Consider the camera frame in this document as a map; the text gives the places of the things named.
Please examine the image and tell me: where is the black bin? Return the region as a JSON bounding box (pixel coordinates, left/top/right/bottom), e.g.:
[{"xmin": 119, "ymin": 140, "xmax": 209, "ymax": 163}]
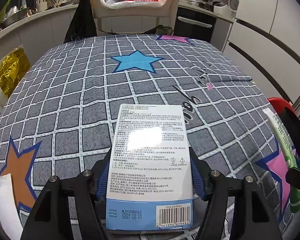
[{"xmin": 277, "ymin": 106, "xmax": 300, "ymax": 161}]

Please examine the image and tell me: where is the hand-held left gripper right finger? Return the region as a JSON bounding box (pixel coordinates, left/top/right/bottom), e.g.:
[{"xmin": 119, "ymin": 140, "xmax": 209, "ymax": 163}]
[{"xmin": 189, "ymin": 146, "xmax": 283, "ymax": 240}]

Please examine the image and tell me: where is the green white tube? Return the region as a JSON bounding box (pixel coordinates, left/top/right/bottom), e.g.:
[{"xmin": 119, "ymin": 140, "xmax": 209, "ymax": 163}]
[{"xmin": 262, "ymin": 108, "xmax": 300, "ymax": 214}]

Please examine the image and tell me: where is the grey checkered star tablecloth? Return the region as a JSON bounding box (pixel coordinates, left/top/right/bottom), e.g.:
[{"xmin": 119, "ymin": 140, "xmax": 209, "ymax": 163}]
[{"xmin": 0, "ymin": 34, "xmax": 296, "ymax": 240}]

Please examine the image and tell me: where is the white rice cooker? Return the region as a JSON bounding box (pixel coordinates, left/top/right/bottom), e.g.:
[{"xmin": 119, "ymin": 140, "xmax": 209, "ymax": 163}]
[{"xmin": 213, "ymin": 2, "xmax": 237, "ymax": 18}]

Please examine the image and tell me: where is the red plastic chair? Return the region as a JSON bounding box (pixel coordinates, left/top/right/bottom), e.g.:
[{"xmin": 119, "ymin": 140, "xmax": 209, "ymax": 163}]
[{"xmin": 266, "ymin": 97, "xmax": 294, "ymax": 113}]

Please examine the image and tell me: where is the gold foil bag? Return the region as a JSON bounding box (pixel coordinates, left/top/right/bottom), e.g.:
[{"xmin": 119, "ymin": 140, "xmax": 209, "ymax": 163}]
[{"xmin": 0, "ymin": 47, "xmax": 32, "ymax": 98}]

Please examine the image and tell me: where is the steel basin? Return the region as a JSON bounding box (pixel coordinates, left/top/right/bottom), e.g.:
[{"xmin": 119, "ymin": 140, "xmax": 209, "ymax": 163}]
[{"xmin": 1, "ymin": 7, "xmax": 33, "ymax": 27}]

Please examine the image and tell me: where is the beige high chair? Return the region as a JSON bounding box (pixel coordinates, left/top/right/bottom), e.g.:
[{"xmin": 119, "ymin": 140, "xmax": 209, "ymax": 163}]
[{"xmin": 86, "ymin": 0, "xmax": 181, "ymax": 37}]

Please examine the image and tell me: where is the white refrigerator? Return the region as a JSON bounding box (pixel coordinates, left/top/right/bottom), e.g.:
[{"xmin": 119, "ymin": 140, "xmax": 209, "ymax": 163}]
[{"xmin": 224, "ymin": 0, "xmax": 300, "ymax": 105}]

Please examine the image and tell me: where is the white tissue paper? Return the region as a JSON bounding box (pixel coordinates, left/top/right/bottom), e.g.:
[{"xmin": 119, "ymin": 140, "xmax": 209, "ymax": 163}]
[{"xmin": 0, "ymin": 175, "xmax": 18, "ymax": 206}]

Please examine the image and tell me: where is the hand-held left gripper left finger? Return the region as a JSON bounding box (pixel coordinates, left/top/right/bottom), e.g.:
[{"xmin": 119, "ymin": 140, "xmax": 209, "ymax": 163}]
[{"xmin": 20, "ymin": 152, "xmax": 115, "ymax": 240}]

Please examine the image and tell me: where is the black hanging cloth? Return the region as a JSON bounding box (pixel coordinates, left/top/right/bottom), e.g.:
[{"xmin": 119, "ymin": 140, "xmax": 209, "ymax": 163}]
[{"xmin": 63, "ymin": 0, "xmax": 98, "ymax": 44}]

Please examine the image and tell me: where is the white blue cardboard box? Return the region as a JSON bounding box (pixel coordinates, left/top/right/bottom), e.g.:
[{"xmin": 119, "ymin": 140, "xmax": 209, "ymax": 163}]
[{"xmin": 105, "ymin": 103, "xmax": 194, "ymax": 231}]

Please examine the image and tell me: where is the black built-in oven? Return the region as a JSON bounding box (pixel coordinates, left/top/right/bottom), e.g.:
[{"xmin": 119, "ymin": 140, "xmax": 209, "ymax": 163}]
[{"xmin": 175, "ymin": 6, "xmax": 217, "ymax": 43}]

